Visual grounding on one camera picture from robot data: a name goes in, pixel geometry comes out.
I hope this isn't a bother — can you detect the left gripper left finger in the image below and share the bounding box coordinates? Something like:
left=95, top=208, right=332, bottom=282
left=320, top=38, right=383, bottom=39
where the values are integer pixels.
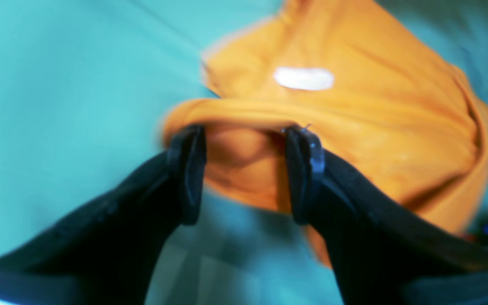
left=0, top=125, right=206, bottom=305

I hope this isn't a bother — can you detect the orange T-shirt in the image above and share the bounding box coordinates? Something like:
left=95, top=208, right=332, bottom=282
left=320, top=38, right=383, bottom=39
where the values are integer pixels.
left=162, top=0, right=488, bottom=267

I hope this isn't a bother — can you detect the green table cloth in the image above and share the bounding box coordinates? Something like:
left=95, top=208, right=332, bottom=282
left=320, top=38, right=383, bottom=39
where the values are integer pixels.
left=0, top=0, right=488, bottom=305

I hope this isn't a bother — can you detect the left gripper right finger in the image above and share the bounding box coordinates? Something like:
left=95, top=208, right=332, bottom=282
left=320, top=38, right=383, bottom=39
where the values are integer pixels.
left=285, top=126, right=488, bottom=305

